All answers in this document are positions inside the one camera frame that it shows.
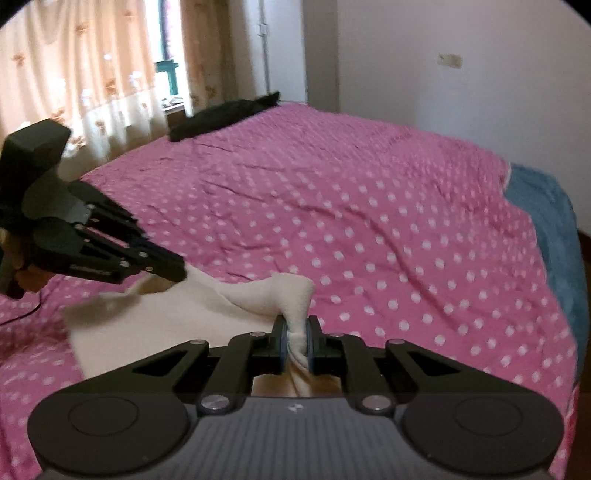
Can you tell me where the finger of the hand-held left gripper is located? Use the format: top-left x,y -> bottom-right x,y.
74,222 -> 188,284
69,181 -> 155,247

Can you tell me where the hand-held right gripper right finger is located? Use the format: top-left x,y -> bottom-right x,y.
305,316 -> 505,415

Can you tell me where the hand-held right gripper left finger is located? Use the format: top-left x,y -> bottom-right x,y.
88,316 -> 290,416

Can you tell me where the cream garment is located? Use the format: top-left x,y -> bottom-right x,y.
62,270 -> 346,398

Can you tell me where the person's left hand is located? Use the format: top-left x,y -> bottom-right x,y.
0,230 -> 55,294

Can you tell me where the floral beige curtain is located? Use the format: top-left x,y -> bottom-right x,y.
0,0 -> 242,182

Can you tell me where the pink polka dot blanket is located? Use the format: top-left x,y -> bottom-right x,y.
0,102 -> 583,480

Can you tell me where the dark green garment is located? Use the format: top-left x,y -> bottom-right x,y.
168,91 -> 281,142

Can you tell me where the white wardrobe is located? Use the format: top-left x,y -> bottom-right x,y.
257,0 -> 339,108

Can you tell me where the blue blanket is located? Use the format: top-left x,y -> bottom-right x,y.
502,163 -> 583,354

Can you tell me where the thin black cable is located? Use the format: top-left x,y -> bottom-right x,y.
0,282 -> 47,326

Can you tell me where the green window frame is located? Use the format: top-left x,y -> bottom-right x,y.
154,0 -> 186,101

